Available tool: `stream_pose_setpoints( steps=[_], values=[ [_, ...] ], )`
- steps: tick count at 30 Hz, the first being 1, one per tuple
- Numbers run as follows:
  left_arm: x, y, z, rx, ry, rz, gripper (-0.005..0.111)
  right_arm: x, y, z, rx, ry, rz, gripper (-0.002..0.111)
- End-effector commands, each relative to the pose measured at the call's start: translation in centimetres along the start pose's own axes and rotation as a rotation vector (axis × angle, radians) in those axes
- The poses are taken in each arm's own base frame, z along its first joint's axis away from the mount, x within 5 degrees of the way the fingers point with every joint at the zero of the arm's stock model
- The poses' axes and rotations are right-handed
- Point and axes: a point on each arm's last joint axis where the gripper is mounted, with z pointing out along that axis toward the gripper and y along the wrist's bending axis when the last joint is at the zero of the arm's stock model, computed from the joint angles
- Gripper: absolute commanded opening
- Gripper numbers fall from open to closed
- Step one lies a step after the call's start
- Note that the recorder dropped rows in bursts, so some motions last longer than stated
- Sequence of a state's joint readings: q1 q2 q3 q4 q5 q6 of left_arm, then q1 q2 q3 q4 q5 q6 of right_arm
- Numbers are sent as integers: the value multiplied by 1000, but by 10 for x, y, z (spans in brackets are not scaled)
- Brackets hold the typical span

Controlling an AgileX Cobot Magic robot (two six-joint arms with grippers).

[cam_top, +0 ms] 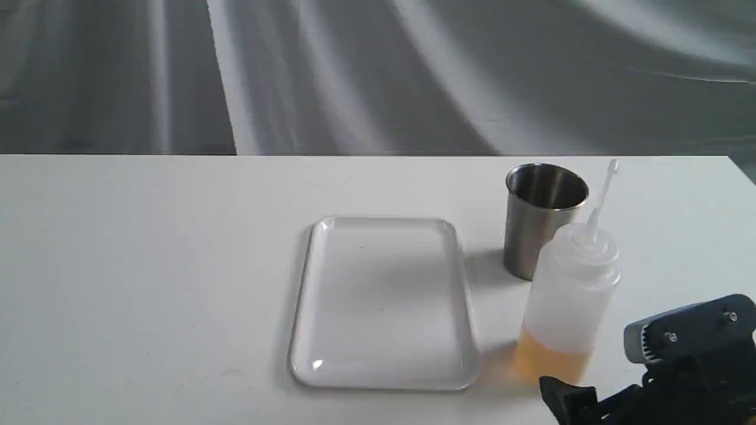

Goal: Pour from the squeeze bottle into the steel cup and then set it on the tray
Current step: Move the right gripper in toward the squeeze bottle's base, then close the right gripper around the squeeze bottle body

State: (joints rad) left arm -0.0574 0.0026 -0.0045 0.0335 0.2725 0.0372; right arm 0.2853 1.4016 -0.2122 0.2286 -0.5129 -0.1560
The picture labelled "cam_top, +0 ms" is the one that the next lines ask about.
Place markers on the white rectangular plastic tray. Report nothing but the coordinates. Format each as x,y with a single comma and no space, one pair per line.
384,304

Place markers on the translucent squeeze bottle amber liquid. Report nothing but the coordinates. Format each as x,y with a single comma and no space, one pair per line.
576,275

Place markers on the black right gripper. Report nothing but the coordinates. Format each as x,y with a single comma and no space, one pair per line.
710,380

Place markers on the grey draped backdrop cloth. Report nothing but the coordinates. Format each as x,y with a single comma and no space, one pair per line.
510,78

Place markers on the stainless steel cup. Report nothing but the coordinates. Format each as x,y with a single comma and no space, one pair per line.
541,198

